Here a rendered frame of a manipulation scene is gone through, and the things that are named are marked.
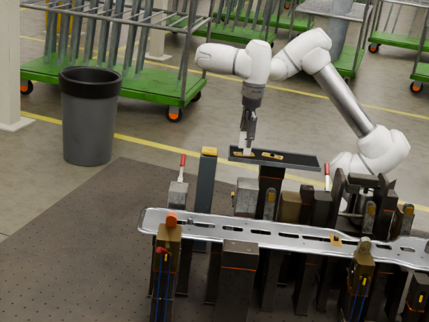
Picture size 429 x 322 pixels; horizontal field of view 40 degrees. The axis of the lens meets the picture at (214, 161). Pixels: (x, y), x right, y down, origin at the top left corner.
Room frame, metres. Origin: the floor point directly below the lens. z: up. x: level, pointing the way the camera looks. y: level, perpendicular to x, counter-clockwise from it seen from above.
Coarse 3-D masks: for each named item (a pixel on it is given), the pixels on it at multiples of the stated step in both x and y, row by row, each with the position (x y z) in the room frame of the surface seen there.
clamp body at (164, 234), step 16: (160, 224) 1.74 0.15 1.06; (160, 240) 1.65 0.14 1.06; (176, 240) 1.65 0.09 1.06; (160, 256) 1.65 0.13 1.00; (176, 256) 1.65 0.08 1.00; (160, 272) 1.64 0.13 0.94; (176, 272) 1.65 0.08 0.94; (160, 288) 1.66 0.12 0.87; (160, 304) 1.65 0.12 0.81; (160, 320) 1.65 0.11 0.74
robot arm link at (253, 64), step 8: (256, 40) 2.21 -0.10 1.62; (248, 48) 2.19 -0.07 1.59; (256, 48) 2.18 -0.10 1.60; (264, 48) 2.18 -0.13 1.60; (240, 56) 2.19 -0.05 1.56; (248, 56) 2.18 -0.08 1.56; (256, 56) 2.17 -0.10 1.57; (264, 56) 2.17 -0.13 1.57; (240, 64) 2.18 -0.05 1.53; (248, 64) 2.17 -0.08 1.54; (256, 64) 2.16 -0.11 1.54; (264, 64) 2.17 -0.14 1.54; (240, 72) 2.18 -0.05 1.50; (248, 72) 2.17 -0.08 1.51; (256, 72) 2.16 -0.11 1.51; (264, 72) 2.17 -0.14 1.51; (248, 80) 2.18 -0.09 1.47; (256, 80) 2.17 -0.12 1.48; (264, 80) 2.19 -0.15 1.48
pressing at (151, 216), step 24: (144, 216) 1.90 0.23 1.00; (192, 216) 1.94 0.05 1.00; (216, 216) 1.97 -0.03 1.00; (216, 240) 1.80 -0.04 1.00; (264, 240) 1.83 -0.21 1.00; (288, 240) 1.85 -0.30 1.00; (312, 240) 1.88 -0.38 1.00; (384, 240) 1.94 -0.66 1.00; (408, 240) 1.97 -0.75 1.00; (408, 264) 1.80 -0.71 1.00
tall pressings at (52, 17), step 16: (64, 0) 6.29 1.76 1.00; (80, 0) 6.33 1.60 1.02; (96, 0) 6.38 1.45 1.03; (112, 0) 6.36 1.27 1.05; (48, 16) 6.32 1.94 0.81; (64, 16) 6.35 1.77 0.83; (144, 16) 6.09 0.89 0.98; (48, 32) 6.32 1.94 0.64; (64, 32) 6.38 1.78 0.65; (80, 32) 6.39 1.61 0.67; (112, 32) 6.12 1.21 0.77; (128, 32) 6.16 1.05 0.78; (144, 32) 6.16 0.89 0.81; (48, 48) 6.38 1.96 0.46; (64, 48) 6.45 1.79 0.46; (112, 48) 6.12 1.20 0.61; (128, 48) 6.17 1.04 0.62; (144, 48) 6.24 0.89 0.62; (96, 64) 6.22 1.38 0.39; (112, 64) 6.27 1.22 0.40; (128, 64) 6.32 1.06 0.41
